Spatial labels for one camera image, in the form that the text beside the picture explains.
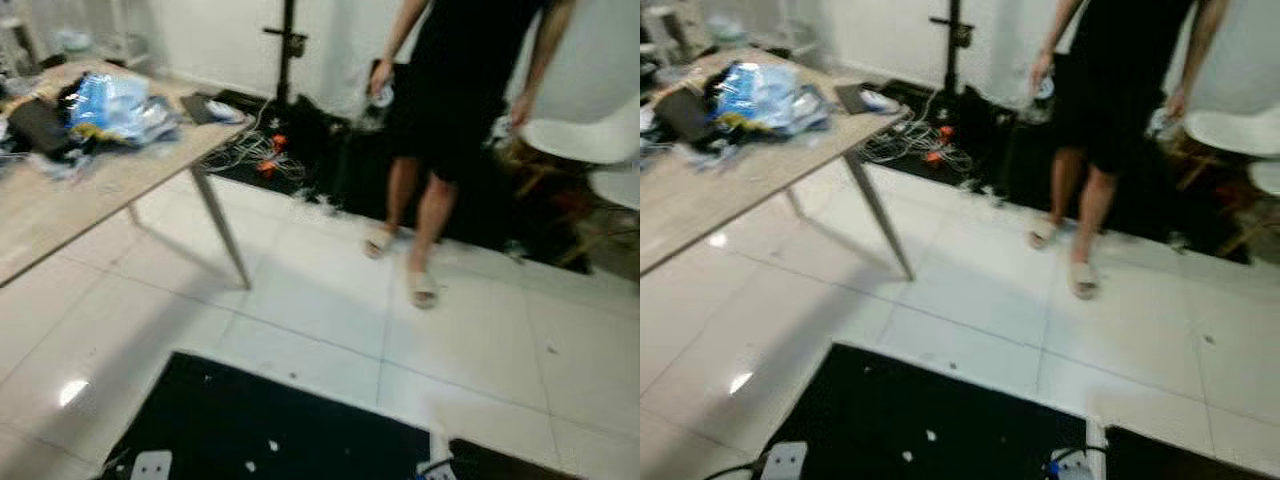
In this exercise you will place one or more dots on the white shell chair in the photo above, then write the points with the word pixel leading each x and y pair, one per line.
pixel 590 110
pixel 1240 130

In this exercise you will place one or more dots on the white round chair seat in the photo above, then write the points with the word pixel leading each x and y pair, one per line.
pixel 1268 177
pixel 618 186

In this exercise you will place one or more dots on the blue plastic bag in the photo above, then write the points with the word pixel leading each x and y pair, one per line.
pixel 762 95
pixel 110 105

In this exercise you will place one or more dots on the cluttered white shelf rack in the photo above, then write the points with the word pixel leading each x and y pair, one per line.
pixel 75 35
pixel 725 28

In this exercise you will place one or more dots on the black tripod stand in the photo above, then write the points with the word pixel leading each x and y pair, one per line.
pixel 953 50
pixel 288 50

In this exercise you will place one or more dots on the black pouch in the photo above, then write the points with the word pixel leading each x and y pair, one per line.
pixel 35 125
pixel 685 115

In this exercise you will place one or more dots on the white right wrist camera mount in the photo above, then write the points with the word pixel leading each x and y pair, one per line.
pixel 439 462
pixel 1094 455

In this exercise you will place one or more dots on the speckled black floor mat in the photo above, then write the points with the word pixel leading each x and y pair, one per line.
pixel 280 420
pixel 940 420

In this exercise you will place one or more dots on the small orange object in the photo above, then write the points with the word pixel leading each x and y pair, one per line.
pixel 279 142
pixel 933 157
pixel 266 169
pixel 945 132

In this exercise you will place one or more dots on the person in black clothes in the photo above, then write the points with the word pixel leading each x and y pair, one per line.
pixel 450 80
pixel 1120 80

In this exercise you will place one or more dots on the beige slipper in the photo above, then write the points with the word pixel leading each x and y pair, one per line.
pixel 1043 235
pixel 1084 281
pixel 379 243
pixel 423 288

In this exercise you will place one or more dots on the light wooden table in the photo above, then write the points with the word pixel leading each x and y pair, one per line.
pixel 90 195
pixel 745 185

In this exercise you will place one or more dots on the clear plastic bottle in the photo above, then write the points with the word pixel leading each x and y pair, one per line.
pixel 381 100
pixel 1045 92

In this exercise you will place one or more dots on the plain dark floor mat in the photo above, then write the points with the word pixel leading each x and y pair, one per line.
pixel 500 463
pixel 1170 458

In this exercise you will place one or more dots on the black flat notebook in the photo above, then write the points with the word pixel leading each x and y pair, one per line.
pixel 199 108
pixel 852 98

